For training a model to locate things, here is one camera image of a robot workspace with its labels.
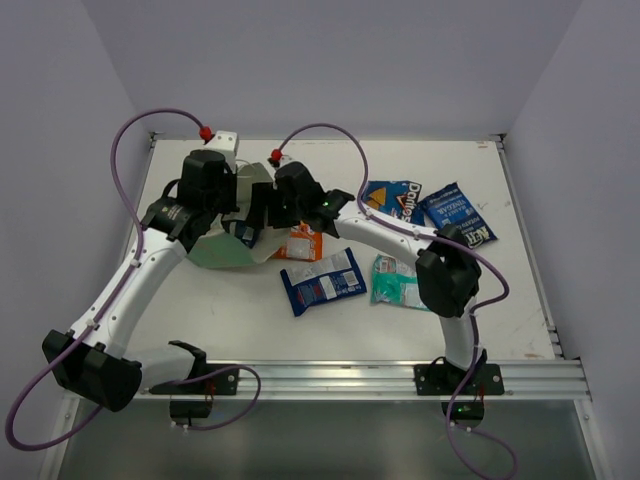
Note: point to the green paper gift bag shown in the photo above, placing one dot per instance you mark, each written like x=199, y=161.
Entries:
x=230, y=242

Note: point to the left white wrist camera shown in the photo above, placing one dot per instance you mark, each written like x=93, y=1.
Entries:
x=227, y=144

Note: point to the right black base bracket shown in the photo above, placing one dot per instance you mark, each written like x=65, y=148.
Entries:
x=440, y=378

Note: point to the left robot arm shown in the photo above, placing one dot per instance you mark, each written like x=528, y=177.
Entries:
x=91, y=358

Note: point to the left black base bracket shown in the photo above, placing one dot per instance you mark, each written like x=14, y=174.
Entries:
x=200, y=387

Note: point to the dark blue snack bag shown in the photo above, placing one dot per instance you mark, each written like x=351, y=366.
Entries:
x=330, y=279
x=246, y=234

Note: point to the blue Doritos chip bag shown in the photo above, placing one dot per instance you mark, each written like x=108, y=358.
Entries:
x=398, y=199

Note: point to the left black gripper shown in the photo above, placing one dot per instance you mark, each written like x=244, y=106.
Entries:
x=220, y=198

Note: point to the orange snack bag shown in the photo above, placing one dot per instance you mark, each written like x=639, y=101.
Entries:
x=302, y=244

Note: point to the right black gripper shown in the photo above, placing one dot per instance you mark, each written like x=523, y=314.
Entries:
x=261, y=193

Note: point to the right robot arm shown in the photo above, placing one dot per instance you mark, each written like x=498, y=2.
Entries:
x=447, y=274

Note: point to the black base bracket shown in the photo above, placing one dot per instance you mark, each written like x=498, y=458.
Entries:
x=440, y=378
x=200, y=387

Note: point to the blue Kettle chips bag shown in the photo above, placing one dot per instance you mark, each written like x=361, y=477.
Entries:
x=450, y=206

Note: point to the teal snack bag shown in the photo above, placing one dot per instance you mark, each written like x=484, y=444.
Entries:
x=395, y=283

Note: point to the aluminium mounting rail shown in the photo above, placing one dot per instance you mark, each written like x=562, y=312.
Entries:
x=340, y=380

